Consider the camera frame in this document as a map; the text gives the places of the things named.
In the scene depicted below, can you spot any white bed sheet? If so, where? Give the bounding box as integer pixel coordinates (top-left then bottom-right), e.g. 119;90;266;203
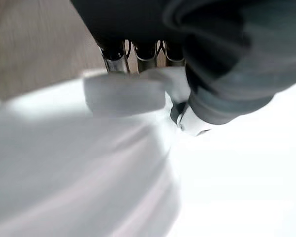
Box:
0;66;296;237

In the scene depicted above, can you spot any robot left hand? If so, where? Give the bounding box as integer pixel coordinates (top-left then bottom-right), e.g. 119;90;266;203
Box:
69;0;296;137

